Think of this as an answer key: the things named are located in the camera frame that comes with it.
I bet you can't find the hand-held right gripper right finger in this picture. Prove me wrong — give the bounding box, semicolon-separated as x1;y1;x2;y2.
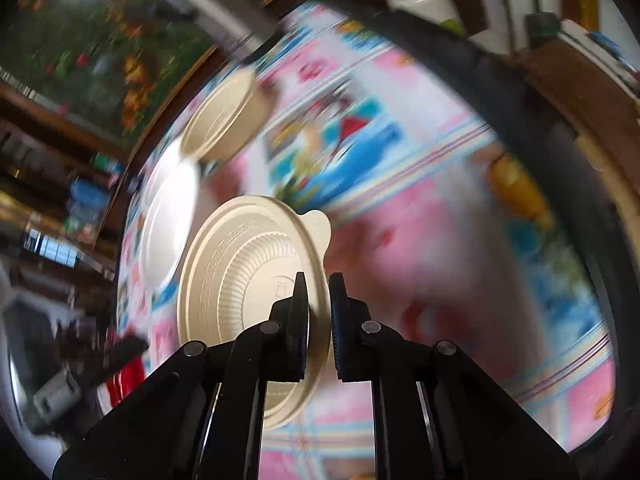
329;272;581;480

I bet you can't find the beige bowl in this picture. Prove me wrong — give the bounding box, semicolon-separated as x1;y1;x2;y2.
179;69;273;165

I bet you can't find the stainless steel kettle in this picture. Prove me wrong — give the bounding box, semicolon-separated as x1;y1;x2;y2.
134;0;283;63

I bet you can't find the floral wall painting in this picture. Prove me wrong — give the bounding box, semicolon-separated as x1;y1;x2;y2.
0;0;223;143

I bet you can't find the colourful printed tablecloth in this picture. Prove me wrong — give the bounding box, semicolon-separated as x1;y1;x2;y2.
115;2;617;480

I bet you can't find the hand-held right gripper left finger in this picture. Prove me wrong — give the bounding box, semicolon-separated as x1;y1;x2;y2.
52;272;311;480

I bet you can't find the blue water jug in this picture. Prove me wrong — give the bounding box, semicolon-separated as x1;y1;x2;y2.
67;179;110;223

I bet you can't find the white cup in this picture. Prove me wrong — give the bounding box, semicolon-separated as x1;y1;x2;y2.
386;0;463;36

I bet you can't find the white round plate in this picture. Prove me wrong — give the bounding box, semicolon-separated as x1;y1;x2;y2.
139;159;202;292

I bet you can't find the beige round lid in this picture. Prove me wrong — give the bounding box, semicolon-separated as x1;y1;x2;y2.
177;195;333;430

